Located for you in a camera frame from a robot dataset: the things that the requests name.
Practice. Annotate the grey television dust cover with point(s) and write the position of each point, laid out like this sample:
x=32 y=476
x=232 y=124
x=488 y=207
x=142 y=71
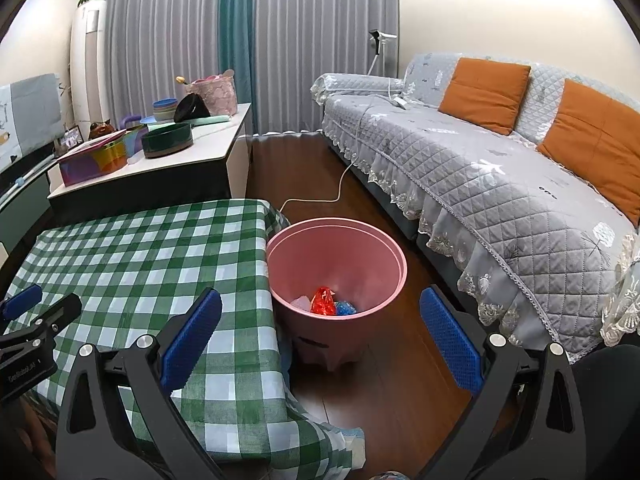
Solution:
x=30 y=115

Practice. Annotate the white top coffee table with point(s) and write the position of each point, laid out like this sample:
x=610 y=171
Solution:
x=210 y=150

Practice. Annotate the light blue stick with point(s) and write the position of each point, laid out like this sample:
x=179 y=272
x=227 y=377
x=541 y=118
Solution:
x=30 y=172

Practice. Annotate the grey quilted covered sofa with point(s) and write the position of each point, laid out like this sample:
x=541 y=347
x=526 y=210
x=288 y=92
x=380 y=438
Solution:
x=450 y=175

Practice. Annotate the yellow artificial flower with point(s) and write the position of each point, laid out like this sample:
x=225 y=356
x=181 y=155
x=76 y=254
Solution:
x=181 y=80

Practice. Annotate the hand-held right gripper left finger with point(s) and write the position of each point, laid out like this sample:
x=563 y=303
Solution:
x=192 y=340

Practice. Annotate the teal curtain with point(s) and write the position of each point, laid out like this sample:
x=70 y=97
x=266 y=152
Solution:
x=237 y=35

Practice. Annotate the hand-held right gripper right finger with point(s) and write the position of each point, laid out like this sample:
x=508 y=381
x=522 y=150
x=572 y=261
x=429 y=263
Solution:
x=452 y=342

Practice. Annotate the pink plastic bin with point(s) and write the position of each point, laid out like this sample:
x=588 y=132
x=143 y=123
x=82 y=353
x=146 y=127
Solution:
x=320 y=260

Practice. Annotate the red plastic bag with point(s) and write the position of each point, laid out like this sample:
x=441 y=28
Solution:
x=322 y=302

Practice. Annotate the small photo frame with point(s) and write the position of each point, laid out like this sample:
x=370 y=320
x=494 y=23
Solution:
x=69 y=140

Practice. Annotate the blue plastic plate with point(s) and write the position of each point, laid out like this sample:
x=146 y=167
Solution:
x=149 y=120

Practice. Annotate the black hat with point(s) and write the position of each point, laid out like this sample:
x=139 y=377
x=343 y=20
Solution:
x=192 y=107

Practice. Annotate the orange cushion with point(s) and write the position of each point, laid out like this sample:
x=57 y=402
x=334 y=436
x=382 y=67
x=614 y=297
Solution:
x=595 y=145
x=485 y=95

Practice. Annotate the white standing air conditioner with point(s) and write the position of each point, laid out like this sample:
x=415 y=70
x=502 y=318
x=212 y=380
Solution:
x=90 y=70

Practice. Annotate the grey curtain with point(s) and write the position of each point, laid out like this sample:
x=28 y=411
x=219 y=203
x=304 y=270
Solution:
x=325 y=25
x=160 y=40

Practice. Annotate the blue plastic bag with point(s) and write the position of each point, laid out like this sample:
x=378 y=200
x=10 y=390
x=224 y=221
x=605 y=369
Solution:
x=345 y=308

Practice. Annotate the white floor stand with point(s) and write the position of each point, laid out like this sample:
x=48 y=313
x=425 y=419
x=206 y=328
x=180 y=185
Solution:
x=380 y=40

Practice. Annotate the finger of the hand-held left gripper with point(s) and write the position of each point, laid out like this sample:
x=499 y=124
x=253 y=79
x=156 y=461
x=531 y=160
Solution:
x=50 y=317
x=20 y=302

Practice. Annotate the stack of coloured plastic bowls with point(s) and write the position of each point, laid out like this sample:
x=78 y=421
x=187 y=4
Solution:
x=165 y=109

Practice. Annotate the white power adapter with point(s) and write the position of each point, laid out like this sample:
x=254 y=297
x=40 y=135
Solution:
x=401 y=103

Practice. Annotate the green checked tablecloth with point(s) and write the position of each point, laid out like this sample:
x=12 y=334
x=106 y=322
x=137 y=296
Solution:
x=150 y=260

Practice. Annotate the dark green round container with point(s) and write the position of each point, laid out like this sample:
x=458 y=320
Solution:
x=167 y=142

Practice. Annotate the dark television cabinet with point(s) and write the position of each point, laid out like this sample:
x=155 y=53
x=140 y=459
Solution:
x=25 y=210

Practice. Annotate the dry twig decoration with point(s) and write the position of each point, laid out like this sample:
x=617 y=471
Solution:
x=65 y=100

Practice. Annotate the multicoloured tin box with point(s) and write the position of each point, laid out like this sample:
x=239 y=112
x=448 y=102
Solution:
x=90 y=167

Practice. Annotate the pink patterned bag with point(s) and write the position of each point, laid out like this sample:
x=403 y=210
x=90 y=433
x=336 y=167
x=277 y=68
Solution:
x=220 y=95

